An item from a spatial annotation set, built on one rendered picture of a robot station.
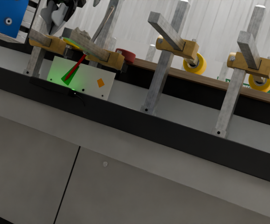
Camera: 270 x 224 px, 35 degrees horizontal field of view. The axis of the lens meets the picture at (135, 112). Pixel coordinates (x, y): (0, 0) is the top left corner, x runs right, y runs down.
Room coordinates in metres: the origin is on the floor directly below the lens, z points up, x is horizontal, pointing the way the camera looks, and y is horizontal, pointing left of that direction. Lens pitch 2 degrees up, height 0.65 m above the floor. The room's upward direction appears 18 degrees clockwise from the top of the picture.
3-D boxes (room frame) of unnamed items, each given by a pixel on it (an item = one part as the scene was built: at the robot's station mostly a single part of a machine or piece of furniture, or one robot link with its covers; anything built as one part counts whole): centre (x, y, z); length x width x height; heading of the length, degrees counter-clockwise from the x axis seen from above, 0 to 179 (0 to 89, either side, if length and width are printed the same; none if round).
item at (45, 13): (1.18, 0.31, 0.86); 0.06 x 0.03 x 0.09; 157
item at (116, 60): (1.54, 0.17, 0.85); 0.13 x 0.06 x 0.05; 68
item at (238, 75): (1.35, -0.27, 0.89); 0.03 x 0.03 x 0.48; 68
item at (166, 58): (1.45, -0.04, 0.87); 0.03 x 0.03 x 0.48; 68
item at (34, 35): (1.55, 0.41, 0.84); 0.43 x 0.03 x 0.04; 158
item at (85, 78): (1.53, 0.23, 0.75); 0.26 x 0.01 x 0.10; 68
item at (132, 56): (1.64, 0.10, 0.85); 0.08 x 0.08 x 0.11
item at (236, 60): (1.34, -0.29, 0.95); 0.13 x 0.06 x 0.05; 68
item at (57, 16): (1.17, 0.28, 0.86); 0.06 x 0.03 x 0.09; 157
